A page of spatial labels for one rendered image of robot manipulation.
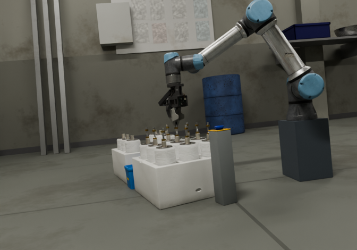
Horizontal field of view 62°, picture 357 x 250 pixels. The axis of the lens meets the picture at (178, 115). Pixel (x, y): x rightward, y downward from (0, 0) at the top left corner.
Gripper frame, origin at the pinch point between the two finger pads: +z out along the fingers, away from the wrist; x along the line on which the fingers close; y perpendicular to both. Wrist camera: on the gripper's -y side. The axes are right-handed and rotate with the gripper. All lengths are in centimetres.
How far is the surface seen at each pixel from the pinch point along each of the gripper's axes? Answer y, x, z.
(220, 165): 32.7, -6.8, 17.3
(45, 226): -15, -63, 34
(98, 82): -278, 114, -55
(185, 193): 16.7, -13.1, 29.9
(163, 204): 13.1, -23.1, 32.3
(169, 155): 12.3, -16.7, 12.5
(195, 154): 16.5, -4.2, 14.1
